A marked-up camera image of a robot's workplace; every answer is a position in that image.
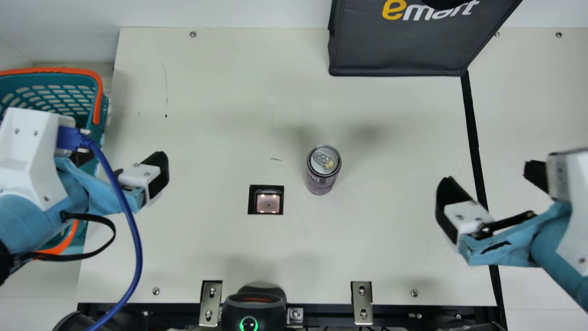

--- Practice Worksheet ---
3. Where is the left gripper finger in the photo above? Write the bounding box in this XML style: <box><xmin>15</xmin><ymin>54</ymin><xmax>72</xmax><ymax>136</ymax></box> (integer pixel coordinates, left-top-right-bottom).
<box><xmin>113</xmin><ymin>151</ymin><xmax>170</xmax><ymax>207</ymax></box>

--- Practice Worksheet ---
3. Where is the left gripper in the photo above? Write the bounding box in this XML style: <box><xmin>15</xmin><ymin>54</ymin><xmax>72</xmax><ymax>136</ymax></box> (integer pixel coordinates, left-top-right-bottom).
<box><xmin>0</xmin><ymin>147</ymin><xmax>147</xmax><ymax>256</ymax></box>

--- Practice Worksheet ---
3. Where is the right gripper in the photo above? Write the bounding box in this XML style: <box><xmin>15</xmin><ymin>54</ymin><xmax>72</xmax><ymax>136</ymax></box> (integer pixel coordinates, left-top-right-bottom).
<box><xmin>435</xmin><ymin>160</ymin><xmax>588</xmax><ymax>313</ymax></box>

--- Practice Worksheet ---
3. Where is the purple can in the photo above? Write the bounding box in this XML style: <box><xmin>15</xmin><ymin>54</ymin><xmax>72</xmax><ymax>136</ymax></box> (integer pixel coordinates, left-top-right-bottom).
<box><xmin>306</xmin><ymin>145</ymin><xmax>342</xmax><ymax>196</ymax></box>

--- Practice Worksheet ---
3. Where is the teal shopping basket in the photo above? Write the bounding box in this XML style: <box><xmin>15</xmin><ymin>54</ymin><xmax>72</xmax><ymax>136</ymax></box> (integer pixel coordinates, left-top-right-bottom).
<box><xmin>0</xmin><ymin>68</ymin><xmax>110</xmax><ymax>256</ymax></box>

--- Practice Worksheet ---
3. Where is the small square scanner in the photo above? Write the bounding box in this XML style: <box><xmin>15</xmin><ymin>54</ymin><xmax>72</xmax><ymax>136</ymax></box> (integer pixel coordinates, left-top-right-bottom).
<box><xmin>248</xmin><ymin>185</ymin><xmax>284</xmax><ymax>216</ymax></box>

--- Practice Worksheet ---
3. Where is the black strip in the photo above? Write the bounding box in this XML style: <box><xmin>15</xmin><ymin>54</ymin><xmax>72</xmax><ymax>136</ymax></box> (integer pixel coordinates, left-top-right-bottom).
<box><xmin>460</xmin><ymin>69</ymin><xmax>508</xmax><ymax>331</ymax></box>

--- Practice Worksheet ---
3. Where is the black device with green light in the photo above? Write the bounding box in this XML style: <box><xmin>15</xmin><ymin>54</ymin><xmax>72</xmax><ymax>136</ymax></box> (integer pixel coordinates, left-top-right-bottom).
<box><xmin>221</xmin><ymin>281</ymin><xmax>288</xmax><ymax>331</ymax></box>

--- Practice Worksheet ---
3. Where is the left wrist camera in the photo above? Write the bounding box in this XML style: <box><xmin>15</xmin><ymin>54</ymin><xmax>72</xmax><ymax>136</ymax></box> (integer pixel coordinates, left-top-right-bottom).
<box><xmin>0</xmin><ymin>107</ymin><xmax>76</xmax><ymax>212</ymax></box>

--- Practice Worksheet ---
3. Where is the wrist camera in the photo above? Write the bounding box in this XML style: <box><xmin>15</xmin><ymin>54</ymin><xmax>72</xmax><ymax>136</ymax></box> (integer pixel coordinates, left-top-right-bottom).
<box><xmin>546</xmin><ymin>148</ymin><xmax>588</xmax><ymax>277</ymax></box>
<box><xmin>0</xmin><ymin>107</ymin><xmax>76</xmax><ymax>212</ymax></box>

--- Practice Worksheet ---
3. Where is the blue cable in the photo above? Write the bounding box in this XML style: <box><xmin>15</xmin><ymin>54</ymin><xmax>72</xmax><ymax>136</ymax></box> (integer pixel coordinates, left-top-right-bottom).
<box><xmin>56</xmin><ymin>125</ymin><xmax>144</xmax><ymax>331</ymax></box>

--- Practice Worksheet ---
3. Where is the black cable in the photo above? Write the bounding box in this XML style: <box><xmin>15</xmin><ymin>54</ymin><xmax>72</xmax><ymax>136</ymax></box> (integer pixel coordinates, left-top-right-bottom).
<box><xmin>21</xmin><ymin>211</ymin><xmax>117</xmax><ymax>263</ymax></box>

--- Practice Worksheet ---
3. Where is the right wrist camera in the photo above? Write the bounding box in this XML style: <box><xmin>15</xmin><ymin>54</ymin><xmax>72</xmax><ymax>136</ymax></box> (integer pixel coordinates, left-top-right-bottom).
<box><xmin>546</xmin><ymin>148</ymin><xmax>588</xmax><ymax>277</ymax></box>

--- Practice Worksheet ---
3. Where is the dark grey bag with straps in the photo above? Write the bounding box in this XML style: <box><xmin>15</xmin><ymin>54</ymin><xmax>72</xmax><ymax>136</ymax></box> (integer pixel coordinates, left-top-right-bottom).
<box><xmin>328</xmin><ymin>0</ymin><xmax>524</xmax><ymax>77</ymax></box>

